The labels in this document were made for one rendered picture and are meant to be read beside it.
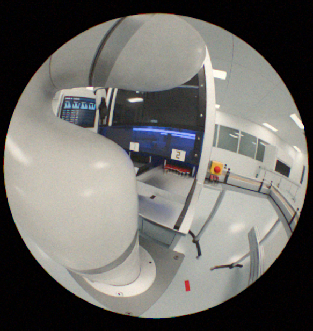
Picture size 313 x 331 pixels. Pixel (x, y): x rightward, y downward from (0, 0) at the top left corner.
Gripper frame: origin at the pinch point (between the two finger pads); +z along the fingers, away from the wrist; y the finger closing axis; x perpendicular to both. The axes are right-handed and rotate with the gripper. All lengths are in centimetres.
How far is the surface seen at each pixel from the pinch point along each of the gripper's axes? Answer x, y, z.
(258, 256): 30, 108, 86
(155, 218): -2, 37, 36
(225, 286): 6, 118, 136
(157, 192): 7.7, 26.4, 36.9
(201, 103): 48, 27, 0
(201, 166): 39, 29, 37
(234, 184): 57, 51, 53
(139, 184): 4.3, 18.4, 34.9
